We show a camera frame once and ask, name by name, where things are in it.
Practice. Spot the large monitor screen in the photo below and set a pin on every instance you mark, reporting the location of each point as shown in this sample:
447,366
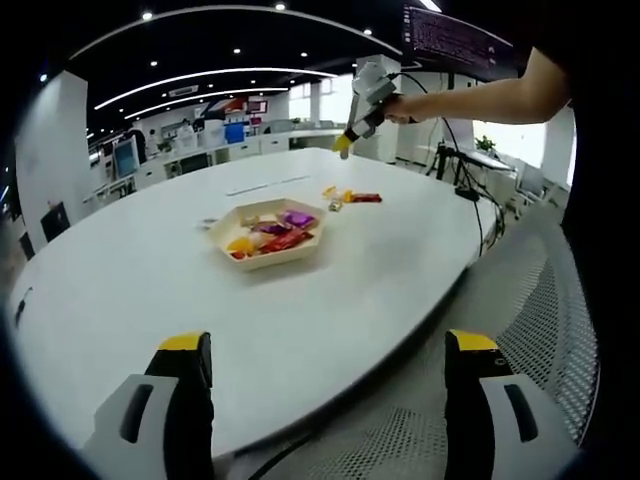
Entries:
445,40

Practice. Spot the cream hexagonal container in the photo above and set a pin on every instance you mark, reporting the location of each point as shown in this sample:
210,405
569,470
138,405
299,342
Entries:
270,262

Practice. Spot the long white counter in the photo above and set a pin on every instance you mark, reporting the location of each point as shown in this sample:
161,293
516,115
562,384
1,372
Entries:
270,145

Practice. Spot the silver laptop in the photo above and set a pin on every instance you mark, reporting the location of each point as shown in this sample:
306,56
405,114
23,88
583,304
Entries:
487,160

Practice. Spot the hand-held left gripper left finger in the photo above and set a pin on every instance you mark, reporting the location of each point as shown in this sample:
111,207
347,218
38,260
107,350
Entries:
190,400

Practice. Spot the black power adapter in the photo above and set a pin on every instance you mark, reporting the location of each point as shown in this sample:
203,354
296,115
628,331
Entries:
466,194

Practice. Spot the black floor cabinet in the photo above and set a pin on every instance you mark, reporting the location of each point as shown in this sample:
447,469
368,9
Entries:
54,222

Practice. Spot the blue storage box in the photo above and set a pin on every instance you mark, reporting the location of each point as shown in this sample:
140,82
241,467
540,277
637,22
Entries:
235,134

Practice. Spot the person's right hand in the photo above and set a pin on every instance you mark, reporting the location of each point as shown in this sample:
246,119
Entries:
400,110

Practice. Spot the person's black shirt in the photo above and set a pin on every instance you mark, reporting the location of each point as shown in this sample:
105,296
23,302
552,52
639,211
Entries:
590,225

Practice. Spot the green potted plant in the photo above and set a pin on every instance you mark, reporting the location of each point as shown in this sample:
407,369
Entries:
485,144

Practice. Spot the red food bar packet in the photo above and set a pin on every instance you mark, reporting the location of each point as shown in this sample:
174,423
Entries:
287,241
365,197

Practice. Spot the black laptop stand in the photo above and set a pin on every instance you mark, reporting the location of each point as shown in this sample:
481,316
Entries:
442,160

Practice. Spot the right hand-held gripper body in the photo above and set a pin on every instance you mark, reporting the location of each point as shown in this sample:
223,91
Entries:
372,87

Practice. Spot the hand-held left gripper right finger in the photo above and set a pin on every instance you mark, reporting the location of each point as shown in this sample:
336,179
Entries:
470,400

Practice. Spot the red white wall banner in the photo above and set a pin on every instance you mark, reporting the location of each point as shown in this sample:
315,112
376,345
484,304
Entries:
235,107

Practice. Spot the light blue display stand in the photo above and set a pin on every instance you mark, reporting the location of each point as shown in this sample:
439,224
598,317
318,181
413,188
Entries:
125,156

